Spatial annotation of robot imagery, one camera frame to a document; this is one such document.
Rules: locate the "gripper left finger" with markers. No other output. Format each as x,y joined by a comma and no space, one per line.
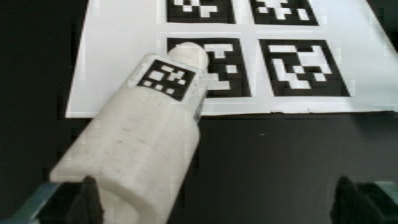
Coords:
63,204

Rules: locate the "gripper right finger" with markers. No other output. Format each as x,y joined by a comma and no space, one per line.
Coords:
365,202

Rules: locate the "white table leg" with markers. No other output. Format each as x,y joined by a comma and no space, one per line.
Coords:
136,146

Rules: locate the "white fiducial marker sheet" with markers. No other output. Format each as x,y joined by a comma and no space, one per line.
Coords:
303,58

